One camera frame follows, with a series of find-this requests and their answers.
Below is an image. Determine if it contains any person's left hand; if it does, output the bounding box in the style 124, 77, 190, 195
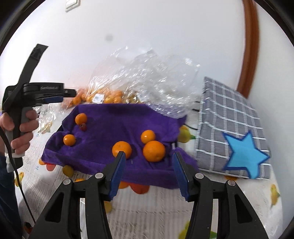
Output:
0, 110, 38, 157

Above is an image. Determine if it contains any person's left forearm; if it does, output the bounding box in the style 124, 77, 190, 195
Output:
0, 147, 23, 239

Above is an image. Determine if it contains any black power cable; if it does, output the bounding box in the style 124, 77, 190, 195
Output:
191, 101, 203, 113

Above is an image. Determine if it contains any heap of bagged oranges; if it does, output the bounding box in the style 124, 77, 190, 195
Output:
61, 88, 138, 108

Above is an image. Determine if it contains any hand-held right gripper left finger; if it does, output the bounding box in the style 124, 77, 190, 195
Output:
28, 150, 127, 239

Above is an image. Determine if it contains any large round mandarin orange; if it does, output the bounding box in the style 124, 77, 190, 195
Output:
143, 140, 166, 162

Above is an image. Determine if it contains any large clear plastic bag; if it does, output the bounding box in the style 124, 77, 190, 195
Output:
88, 46, 200, 119

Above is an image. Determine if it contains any purple towel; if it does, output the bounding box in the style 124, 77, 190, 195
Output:
41, 103, 197, 189

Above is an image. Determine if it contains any white wall light switch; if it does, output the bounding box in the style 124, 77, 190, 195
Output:
65, 0, 81, 12

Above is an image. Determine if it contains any brown wooden door frame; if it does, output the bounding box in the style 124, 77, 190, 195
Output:
236, 0, 260, 98

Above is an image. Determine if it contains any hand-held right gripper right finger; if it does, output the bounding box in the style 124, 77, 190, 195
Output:
172, 151, 269, 239

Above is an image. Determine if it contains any grey checked cushion blue star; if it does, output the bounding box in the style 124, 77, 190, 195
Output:
195, 76, 273, 180

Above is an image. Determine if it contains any small crumpled clear plastic bag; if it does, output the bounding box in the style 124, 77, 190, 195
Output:
38, 103, 58, 135

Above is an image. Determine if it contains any fruit print tablecloth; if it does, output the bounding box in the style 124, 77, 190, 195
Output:
14, 101, 285, 239

